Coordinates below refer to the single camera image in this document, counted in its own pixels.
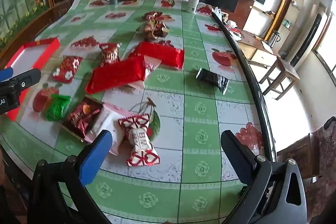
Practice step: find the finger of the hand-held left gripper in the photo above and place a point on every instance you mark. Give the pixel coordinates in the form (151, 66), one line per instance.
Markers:
(5, 74)
(26, 79)

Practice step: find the low wooden cabinet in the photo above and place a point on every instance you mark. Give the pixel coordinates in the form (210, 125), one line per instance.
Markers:
(258, 53)

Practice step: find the black snack packet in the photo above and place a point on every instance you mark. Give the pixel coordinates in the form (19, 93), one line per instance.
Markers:
(210, 77)

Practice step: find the fruit print tablecloth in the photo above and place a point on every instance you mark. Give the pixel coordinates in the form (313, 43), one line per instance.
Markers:
(199, 113)

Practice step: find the large red snack packet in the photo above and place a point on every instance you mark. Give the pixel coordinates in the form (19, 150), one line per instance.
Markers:
(115, 75)
(162, 54)

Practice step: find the brown red snack packet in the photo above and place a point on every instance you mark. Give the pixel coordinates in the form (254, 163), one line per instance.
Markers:
(82, 116)

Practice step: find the dark red candy packet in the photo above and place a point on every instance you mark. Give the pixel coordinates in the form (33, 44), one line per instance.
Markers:
(152, 15)

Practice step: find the red cardboard box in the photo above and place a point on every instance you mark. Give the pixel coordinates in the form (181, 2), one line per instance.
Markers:
(51, 47)

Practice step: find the green snack packet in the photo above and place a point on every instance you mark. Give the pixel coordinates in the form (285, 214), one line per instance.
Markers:
(56, 107)

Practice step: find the red white patterned snack packet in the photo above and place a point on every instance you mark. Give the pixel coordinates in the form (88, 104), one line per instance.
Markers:
(139, 140)

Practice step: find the steel kettle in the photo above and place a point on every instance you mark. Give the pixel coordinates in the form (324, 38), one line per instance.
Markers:
(273, 39)

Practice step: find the white standing air conditioner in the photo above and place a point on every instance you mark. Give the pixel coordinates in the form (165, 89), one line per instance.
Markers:
(324, 29)

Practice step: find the flower wall poster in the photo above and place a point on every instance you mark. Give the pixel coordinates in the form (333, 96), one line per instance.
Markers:
(18, 3)

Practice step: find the wooden stool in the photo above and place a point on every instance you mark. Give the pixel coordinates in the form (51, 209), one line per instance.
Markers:
(284, 66)

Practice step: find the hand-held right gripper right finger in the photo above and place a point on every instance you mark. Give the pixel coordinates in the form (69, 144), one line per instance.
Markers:
(236, 158)

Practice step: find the pile of brown candy wrappers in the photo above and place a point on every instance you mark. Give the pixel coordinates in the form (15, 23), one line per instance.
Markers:
(153, 29)

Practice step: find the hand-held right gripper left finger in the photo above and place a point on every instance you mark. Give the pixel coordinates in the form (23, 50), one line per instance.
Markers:
(97, 158)

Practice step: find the pale pink snack packet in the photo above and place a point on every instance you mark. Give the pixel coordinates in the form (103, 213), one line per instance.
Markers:
(110, 119)

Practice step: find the red flower print snack packet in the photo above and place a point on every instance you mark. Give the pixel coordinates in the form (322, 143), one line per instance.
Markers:
(67, 69)

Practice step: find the small red snack packet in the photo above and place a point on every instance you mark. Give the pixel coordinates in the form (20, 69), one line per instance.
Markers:
(110, 53)

